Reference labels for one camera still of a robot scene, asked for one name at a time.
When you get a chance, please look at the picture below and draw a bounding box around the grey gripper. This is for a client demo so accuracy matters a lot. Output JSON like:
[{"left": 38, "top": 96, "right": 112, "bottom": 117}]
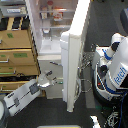
[{"left": 37, "top": 70, "right": 57, "bottom": 89}]

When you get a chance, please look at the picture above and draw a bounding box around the white fridge door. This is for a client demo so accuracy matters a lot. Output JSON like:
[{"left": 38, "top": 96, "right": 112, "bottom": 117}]
[{"left": 60, "top": 0, "right": 91, "bottom": 112}]

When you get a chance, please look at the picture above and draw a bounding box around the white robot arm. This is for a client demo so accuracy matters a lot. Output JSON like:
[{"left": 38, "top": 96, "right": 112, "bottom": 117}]
[{"left": 0, "top": 71, "right": 56, "bottom": 128}]

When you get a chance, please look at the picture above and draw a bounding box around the upper fridge drawer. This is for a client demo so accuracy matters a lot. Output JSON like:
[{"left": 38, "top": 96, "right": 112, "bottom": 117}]
[{"left": 38, "top": 55, "right": 63, "bottom": 78}]

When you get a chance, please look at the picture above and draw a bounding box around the fridge drawer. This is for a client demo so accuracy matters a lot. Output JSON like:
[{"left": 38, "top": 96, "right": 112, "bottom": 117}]
[
  {"left": 43, "top": 78, "right": 63, "bottom": 99},
  {"left": 38, "top": 55, "right": 63, "bottom": 78}
]

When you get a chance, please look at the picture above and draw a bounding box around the lower fridge drawer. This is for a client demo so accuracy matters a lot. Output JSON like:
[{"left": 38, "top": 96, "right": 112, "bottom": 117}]
[{"left": 43, "top": 78, "right": 63, "bottom": 99}]

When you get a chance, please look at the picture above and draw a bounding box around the wooden drawer cabinet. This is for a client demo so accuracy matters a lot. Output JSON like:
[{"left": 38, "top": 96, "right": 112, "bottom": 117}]
[{"left": 0, "top": 16, "right": 40, "bottom": 94}]

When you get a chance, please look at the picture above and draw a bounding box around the white refrigerator body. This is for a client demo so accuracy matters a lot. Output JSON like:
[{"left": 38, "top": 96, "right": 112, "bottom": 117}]
[{"left": 25, "top": 0, "right": 83, "bottom": 100}]

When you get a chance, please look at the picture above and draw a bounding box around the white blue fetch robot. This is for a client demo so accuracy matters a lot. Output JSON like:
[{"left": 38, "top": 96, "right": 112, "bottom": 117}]
[{"left": 92, "top": 33, "right": 128, "bottom": 105}]

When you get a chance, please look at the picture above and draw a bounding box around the grey box on shelf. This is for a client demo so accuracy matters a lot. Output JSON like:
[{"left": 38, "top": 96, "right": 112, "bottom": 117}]
[{"left": 0, "top": 5, "right": 27, "bottom": 17}]

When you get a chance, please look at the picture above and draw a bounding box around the coiled grey cable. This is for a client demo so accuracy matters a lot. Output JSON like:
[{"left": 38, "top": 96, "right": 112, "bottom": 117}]
[{"left": 78, "top": 78, "right": 93, "bottom": 94}]

